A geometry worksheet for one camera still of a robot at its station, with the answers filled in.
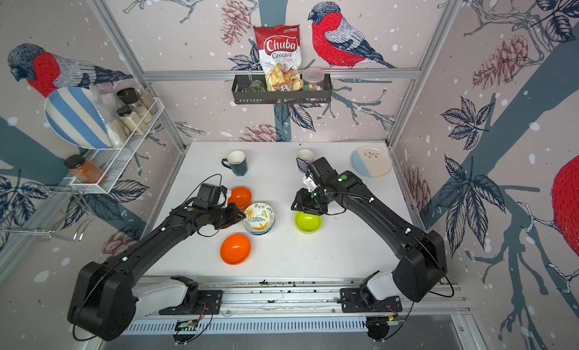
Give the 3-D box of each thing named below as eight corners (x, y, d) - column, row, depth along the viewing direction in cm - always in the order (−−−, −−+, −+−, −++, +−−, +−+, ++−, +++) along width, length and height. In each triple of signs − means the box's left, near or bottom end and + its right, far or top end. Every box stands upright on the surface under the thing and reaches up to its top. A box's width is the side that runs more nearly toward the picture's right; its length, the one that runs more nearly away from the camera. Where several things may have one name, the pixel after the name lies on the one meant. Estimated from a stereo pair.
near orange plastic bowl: (220, 266, 82) (216, 262, 79) (225, 238, 89) (223, 234, 86) (249, 266, 82) (247, 262, 79) (253, 238, 89) (251, 234, 86)
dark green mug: (225, 169, 110) (220, 158, 103) (236, 158, 114) (232, 147, 108) (241, 178, 106) (238, 167, 100) (252, 167, 111) (249, 155, 104)
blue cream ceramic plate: (354, 177, 110) (354, 175, 109) (348, 149, 123) (348, 146, 121) (394, 177, 110) (396, 175, 108) (384, 149, 123) (385, 146, 121)
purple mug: (295, 175, 111) (294, 161, 102) (299, 160, 117) (299, 146, 108) (308, 178, 110) (309, 163, 101) (312, 163, 116) (313, 148, 107)
